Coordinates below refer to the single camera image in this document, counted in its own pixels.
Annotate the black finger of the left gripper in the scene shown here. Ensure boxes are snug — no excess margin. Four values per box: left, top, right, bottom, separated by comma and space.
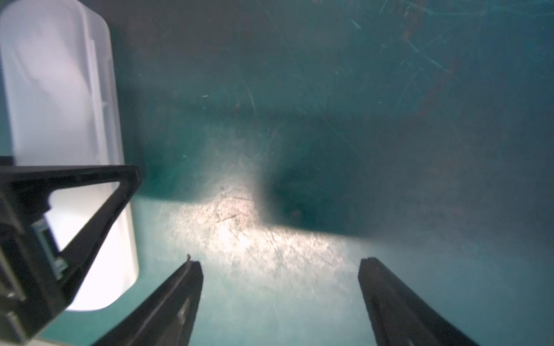
1, 165, 141, 342

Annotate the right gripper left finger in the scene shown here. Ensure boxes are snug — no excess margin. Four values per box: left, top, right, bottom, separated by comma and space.
95, 259, 203, 346

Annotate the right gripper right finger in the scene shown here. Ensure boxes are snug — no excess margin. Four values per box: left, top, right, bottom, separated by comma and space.
358, 257, 478, 346

